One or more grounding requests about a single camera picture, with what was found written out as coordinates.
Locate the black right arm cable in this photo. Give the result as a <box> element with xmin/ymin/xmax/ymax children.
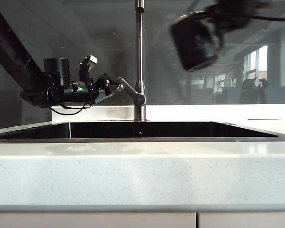
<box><xmin>248</xmin><ymin>14</ymin><xmax>285</xmax><ymax>22</ymax></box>

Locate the steel faucet lever handle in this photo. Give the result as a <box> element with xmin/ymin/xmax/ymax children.
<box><xmin>116</xmin><ymin>77</ymin><xmax>147</xmax><ymax>106</ymax></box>

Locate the dark undermount sink basin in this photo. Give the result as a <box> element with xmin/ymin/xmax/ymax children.
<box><xmin>0</xmin><ymin>121</ymin><xmax>285</xmax><ymax>143</ymax></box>

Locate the black steel-lined mug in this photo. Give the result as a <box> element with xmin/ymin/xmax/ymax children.
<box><xmin>170</xmin><ymin>13</ymin><xmax>225</xmax><ymax>72</ymax></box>

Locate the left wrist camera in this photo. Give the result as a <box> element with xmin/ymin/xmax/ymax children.
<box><xmin>79</xmin><ymin>54</ymin><xmax>99</xmax><ymax>84</ymax></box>

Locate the narrow grey cabinet door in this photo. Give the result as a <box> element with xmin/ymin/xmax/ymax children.
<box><xmin>199</xmin><ymin>212</ymin><xmax>285</xmax><ymax>228</ymax></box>

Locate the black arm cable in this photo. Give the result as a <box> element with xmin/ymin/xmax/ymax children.
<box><xmin>49</xmin><ymin>101</ymin><xmax>94</xmax><ymax>116</ymax></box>
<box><xmin>248</xmin><ymin>14</ymin><xmax>285</xmax><ymax>22</ymax></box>

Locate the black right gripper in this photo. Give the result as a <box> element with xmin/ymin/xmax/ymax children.
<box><xmin>205</xmin><ymin>0</ymin><xmax>252</xmax><ymax>28</ymax></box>

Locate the wide grey cabinet door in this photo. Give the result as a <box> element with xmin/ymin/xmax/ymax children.
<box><xmin>0</xmin><ymin>212</ymin><xmax>197</xmax><ymax>228</ymax></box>

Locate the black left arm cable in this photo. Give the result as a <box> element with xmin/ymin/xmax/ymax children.
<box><xmin>49</xmin><ymin>101</ymin><xmax>94</xmax><ymax>116</ymax></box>

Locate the brushed steel gooseneck faucet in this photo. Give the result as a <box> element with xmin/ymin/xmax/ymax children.
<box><xmin>133</xmin><ymin>0</ymin><xmax>147</xmax><ymax>122</ymax></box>

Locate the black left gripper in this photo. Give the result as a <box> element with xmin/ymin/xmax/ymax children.
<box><xmin>89</xmin><ymin>73</ymin><xmax>124</xmax><ymax>105</ymax></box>

